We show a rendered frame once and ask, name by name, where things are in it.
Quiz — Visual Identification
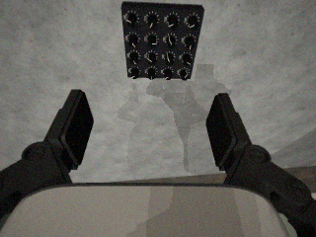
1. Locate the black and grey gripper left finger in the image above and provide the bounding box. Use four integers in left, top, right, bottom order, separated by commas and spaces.
0, 89, 94, 219

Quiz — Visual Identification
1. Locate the black knob box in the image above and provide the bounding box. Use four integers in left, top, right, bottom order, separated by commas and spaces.
121, 1, 204, 81

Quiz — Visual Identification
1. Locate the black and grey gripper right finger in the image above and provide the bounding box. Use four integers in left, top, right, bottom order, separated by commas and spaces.
205, 93, 316, 237

